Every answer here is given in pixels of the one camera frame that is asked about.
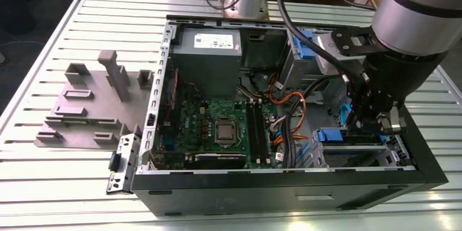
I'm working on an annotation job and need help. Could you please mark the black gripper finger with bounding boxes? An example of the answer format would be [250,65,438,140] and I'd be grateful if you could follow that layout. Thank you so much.
[345,75,385,136]

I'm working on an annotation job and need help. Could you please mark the hard disk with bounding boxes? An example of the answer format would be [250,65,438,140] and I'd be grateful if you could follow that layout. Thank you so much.
[314,129,389,148]

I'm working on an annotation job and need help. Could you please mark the silver disk bay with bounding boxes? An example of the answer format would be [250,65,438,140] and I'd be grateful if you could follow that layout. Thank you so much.
[313,128,409,167]

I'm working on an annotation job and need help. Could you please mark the silver optical drive cage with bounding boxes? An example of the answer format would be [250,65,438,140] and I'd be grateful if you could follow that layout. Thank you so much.
[281,27,362,93]

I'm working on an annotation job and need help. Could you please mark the blue plastic drive latch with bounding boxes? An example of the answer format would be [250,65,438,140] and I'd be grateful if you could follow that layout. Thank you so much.
[293,29,322,60]

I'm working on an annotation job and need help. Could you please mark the black RAM slot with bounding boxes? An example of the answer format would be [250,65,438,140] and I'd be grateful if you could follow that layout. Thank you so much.
[246,97,263,166]
[254,97,274,164]

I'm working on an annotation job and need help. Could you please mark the silver CPU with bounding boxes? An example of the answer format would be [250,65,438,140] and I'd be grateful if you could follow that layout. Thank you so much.
[215,123,238,139]

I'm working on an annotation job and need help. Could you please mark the CPU socket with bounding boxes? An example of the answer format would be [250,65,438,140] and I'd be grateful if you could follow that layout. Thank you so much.
[211,116,242,148]

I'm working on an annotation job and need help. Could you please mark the black open PC case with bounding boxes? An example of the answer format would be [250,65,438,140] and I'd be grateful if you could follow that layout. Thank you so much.
[130,13,449,217]

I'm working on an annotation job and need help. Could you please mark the black graphics card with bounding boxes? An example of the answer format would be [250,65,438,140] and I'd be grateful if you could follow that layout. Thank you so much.
[183,151,250,170]

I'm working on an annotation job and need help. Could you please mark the grey power supply unit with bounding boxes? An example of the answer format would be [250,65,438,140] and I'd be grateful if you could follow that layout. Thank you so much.
[169,28,243,99]

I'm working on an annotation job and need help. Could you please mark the green motherboard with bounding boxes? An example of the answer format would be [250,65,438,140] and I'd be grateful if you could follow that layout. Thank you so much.
[154,97,287,169]

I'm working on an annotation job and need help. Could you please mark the black case fan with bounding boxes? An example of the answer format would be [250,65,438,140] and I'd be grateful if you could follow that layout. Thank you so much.
[158,60,182,137]

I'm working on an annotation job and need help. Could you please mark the grey parts rack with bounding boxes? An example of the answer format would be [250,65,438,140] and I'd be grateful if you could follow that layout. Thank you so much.
[32,49,157,149]

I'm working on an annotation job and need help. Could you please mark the green RAM stick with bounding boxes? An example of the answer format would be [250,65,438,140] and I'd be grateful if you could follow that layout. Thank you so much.
[63,117,122,126]

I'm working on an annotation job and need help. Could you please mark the blue data wire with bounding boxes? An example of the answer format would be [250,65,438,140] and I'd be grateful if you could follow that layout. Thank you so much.
[339,101,357,129]

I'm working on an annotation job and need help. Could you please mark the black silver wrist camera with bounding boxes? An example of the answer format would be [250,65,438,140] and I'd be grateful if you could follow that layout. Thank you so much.
[376,101,409,136]

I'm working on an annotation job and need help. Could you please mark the orange power wire bundle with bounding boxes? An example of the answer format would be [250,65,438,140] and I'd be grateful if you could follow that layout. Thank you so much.
[269,91,309,145]

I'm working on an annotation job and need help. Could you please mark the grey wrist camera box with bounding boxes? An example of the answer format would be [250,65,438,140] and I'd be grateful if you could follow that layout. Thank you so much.
[315,32,366,76]

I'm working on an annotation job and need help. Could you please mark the yellow black wire bundle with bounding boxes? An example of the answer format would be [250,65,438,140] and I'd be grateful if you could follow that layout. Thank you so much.
[237,83,263,99]

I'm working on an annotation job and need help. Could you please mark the red black twisted wire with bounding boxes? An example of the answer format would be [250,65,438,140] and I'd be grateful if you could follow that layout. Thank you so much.
[169,68,181,125]

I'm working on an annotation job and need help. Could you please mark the silver hinged slot bracket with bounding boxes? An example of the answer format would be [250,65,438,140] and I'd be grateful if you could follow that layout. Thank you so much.
[106,133,145,195]

